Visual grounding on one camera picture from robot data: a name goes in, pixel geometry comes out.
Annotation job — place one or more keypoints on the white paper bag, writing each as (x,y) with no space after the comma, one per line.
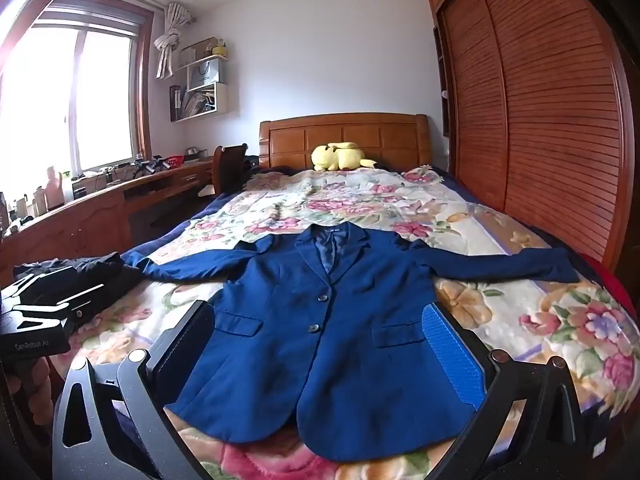
(205,74)

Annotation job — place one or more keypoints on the tied cream curtain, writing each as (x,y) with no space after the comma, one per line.
(167,42)

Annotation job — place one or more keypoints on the wooden bed headboard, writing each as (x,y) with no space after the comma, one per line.
(350,135)

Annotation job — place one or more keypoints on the window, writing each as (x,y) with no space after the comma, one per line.
(50,100)

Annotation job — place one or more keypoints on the blue suit jacket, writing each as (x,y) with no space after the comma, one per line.
(325,360)

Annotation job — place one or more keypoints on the black camera gear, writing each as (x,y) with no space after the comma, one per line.
(150,166)

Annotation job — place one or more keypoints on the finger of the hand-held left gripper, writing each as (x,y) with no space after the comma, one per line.
(85,296)

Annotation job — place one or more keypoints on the white wall shelf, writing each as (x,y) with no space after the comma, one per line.
(227,100)

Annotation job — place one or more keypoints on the red basket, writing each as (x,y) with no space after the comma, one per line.
(175,162)

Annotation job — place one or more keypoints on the person's left hand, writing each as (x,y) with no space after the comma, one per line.
(42,382)

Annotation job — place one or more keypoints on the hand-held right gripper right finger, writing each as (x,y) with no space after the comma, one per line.
(450,350)

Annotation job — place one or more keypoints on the yellow plush toy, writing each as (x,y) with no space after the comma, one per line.
(335,157)

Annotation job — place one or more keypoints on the wooden chair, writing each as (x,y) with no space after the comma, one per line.
(225,165)

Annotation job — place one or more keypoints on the floral blanket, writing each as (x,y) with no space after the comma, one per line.
(350,200)

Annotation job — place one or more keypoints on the wooden slatted wardrobe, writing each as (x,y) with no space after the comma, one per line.
(540,110)

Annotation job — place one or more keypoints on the black garment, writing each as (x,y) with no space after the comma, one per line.
(95,265)

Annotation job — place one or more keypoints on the red cloth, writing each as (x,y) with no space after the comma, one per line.
(615,285)

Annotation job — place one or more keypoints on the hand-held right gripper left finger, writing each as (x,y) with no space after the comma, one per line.
(192,330)

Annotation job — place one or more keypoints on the steel pot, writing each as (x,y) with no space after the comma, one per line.
(192,151)

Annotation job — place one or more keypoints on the wooden desk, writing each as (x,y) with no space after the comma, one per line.
(90,220)

